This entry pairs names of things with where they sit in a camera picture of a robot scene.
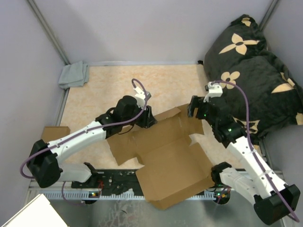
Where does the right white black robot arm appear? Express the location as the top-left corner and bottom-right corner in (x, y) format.
(187, 96), (301, 225)

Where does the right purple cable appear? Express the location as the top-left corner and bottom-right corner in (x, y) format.
(212, 79), (299, 223)

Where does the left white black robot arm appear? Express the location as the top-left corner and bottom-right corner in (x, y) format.
(26, 96), (157, 188)

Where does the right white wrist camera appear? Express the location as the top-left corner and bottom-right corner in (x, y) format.
(203, 82), (223, 103)

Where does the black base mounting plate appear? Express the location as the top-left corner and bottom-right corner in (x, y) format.
(71, 169), (143, 196)

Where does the grey folded cloth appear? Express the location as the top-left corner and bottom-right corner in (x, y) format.
(58, 61), (89, 89)

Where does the small folded cardboard box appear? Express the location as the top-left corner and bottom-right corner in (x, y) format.
(41, 126), (71, 142)

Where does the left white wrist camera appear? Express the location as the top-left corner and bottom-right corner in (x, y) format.
(133, 86), (151, 108)

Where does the aluminium frame rail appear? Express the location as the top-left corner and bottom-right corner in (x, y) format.
(23, 170), (288, 201)

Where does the purple cable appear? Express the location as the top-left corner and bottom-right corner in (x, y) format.
(19, 78), (149, 206)
(212, 79), (299, 223)

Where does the white board corner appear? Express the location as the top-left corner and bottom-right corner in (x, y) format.
(2, 194), (68, 227)

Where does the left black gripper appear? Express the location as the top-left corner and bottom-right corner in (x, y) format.
(123, 102), (157, 129)

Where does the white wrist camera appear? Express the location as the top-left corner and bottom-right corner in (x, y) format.
(203, 82), (223, 103)
(133, 86), (151, 108)

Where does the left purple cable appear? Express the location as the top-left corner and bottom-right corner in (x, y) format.
(19, 78), (149, 206)

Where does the brown cardboard box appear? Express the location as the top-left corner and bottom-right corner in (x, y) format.
(107, 104), (214, 210)

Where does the black floral pillow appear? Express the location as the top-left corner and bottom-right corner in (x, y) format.
(204, 15), (303, 144)

